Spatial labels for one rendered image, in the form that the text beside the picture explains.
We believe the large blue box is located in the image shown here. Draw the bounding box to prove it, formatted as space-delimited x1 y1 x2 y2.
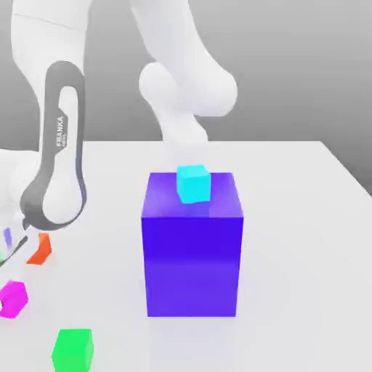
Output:
141 171 244 318

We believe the small cyan cube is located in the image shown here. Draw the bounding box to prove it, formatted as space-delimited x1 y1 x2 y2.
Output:
176 164 212 205

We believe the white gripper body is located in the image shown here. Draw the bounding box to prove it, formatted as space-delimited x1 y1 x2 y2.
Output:
0 227 40 281

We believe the small orange cube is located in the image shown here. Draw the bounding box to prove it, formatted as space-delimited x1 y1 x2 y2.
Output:
25 232 53 266

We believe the small magenta cube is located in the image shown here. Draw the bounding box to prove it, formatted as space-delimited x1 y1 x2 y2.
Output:
0 279 29 320

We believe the small green cube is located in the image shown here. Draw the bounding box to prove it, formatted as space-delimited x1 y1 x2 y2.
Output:
51 328 94 372

